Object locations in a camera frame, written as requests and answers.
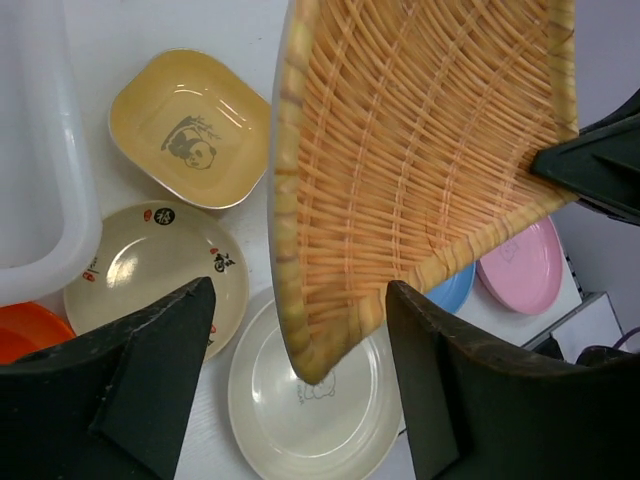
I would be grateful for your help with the yellow square panda dish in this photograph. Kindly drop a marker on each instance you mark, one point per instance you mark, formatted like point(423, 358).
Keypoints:
point(190, 123)

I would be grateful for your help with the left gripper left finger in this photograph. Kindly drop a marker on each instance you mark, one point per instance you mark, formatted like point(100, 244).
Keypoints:
point(113, 403)

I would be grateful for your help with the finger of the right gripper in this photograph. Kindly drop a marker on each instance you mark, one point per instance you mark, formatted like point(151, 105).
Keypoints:
point(629, 108)
point(602, 164)

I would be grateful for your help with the cream round plate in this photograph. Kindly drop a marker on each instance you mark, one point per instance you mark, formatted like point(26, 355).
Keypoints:
point(341, 428)

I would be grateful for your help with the orange round plate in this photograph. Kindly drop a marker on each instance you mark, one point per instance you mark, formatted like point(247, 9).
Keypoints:
point(29, 327)

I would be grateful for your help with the blue round plate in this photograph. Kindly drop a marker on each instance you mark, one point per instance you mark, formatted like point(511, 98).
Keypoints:
point(452, 294)

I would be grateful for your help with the white plastic bin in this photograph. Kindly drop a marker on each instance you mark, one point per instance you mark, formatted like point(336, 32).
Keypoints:
point(50, 218)

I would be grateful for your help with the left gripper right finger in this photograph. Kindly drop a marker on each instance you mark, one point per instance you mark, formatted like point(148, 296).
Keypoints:
point(477, 407)

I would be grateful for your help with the beige patterned small plate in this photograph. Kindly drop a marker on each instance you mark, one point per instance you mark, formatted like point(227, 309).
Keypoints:
point(147, 251)

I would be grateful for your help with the woven fan-shaped basket plate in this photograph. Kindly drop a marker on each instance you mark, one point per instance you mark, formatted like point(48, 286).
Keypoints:
point(402, 136)

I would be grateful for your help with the pink round plate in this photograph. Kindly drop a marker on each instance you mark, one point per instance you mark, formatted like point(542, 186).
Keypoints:
point(525, 272)

